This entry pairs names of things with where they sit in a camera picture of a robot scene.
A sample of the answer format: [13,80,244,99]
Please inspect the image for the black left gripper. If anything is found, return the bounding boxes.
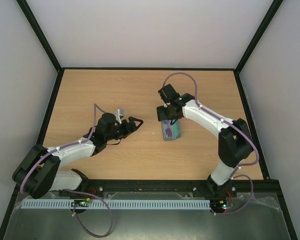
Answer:
[106,117,144,142]

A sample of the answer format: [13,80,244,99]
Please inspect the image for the pink sunglasses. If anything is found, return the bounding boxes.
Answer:
[162,120,174,140]

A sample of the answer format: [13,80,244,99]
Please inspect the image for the grey-green glasses case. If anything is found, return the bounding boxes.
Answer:
[161,120,181,141]

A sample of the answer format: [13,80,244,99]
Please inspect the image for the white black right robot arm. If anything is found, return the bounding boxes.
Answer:
[156,84,255,196]

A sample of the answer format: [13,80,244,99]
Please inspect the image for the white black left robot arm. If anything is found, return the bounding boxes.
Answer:
[12,112,144,199]

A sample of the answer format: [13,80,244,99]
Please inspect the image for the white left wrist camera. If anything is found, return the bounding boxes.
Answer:
[114,108,125,125]

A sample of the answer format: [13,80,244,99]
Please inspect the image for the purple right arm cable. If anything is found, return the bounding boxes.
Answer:
[163,72,261,216]

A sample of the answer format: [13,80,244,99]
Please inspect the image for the light blue slotted cable duct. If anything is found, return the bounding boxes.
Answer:
[20,199,211,210]

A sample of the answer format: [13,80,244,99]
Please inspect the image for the black front mounting rail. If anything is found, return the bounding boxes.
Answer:
[14,177,281,198]

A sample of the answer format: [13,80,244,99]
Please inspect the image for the black left rear frame post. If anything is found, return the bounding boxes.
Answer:
[16,0,63,73]

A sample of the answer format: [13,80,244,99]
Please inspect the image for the black frame corner post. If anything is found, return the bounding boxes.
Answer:
[235,0,284,73]

